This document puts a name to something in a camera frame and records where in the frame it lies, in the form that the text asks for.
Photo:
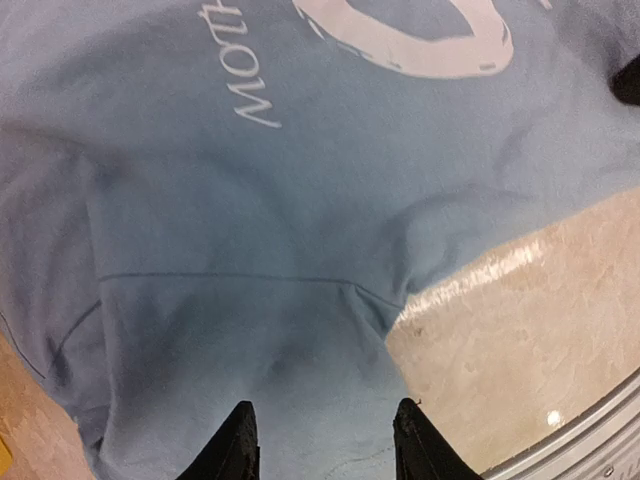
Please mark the aluminium table front rail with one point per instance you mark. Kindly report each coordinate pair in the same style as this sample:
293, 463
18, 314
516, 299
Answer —
600, 444

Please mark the yellow plastic bin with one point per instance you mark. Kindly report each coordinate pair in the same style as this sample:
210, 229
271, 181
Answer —
6, 458

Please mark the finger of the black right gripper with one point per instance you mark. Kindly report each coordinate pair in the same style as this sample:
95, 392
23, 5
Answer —
625, 84

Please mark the light blue printed t-shirt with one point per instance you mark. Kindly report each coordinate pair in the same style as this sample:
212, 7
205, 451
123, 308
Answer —
205, 203

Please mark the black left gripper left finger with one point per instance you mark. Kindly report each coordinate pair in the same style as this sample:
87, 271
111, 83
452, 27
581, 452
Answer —
233, 453

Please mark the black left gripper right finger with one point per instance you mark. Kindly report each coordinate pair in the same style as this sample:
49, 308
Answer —
421, 452

